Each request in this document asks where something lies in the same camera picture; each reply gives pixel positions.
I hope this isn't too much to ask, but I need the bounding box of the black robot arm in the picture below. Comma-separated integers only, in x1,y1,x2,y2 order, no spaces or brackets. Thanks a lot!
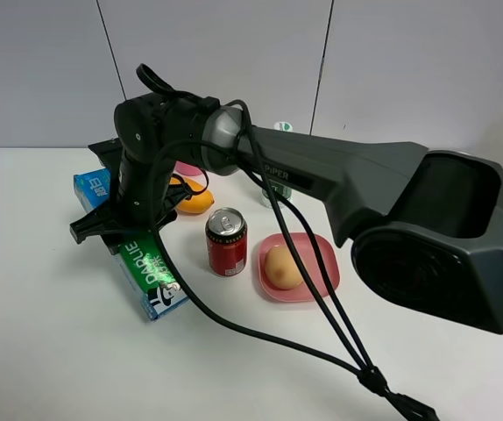
71,93,503,333

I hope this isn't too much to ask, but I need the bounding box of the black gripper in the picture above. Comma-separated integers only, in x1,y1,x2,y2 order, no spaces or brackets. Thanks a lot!
68,148,179,257

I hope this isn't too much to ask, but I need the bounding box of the yellow potato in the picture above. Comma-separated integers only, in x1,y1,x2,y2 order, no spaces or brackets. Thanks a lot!
264,246,303,290

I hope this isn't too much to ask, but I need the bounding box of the red soda can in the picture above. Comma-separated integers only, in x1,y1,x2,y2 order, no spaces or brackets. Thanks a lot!
205,207,248,276

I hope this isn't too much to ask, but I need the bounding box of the pink toy saucepan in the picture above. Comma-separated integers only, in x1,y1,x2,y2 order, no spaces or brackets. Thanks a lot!
174,161,202,177

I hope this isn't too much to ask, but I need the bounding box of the Darlie toothpaste box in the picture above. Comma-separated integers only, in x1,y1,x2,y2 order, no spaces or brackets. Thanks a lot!
73,168,188,321

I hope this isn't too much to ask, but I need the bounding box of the clear water bottle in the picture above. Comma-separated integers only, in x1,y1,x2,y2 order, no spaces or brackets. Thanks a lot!
261,121,294,208

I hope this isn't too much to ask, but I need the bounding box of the yellow mango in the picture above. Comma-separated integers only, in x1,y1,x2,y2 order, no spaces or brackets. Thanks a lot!
170,175,215,215

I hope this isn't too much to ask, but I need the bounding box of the pink square plate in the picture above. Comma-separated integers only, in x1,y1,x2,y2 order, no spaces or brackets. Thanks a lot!
258,232,341,303

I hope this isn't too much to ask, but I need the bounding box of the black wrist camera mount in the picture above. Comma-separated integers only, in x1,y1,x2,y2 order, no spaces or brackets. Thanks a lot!
89,138,123,174

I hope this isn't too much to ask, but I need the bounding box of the black cable bundle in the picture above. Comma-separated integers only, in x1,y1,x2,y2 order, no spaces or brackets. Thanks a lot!
136,63,441,421

